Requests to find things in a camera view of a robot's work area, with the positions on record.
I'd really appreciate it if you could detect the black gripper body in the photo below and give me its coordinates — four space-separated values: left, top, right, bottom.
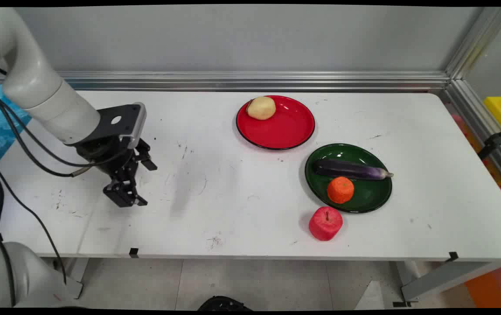
76 136 140 182

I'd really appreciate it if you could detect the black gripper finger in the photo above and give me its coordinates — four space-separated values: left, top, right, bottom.
103 178 148 208
135 139 158 171

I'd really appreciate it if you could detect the orange toy tangerine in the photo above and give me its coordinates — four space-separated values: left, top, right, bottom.
327 176 355 204

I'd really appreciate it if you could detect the beige toy potato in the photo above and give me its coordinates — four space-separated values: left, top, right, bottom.
246 96 276 120

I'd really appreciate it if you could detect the red round plate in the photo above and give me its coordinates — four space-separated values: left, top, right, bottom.
236 95 316 151

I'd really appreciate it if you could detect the black object on floor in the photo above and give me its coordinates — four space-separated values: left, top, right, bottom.
197 296 254 312

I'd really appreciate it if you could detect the red toy apple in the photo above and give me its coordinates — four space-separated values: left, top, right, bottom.
308 206 344 242

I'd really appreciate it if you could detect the purple toy eggplant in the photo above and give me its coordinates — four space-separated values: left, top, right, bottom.
312 158 394 181

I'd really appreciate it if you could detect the dark green round plate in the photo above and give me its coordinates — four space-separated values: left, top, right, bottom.
305 143 393 214

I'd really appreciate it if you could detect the orange box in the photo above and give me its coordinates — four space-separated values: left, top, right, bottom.
465 262 501 308

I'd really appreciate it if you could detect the black cable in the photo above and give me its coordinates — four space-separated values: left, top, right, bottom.
0 87 122 169
0 94 99 286

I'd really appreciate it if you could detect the horizontal aluminium frame rail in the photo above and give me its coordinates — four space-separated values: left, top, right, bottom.
0 71 452 92

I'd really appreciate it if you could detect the slanted aluminium frame rail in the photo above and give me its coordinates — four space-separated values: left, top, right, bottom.
442 79 501 195

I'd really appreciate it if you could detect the upright aluminium frame post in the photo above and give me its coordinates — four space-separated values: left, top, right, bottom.
445 7 501 80

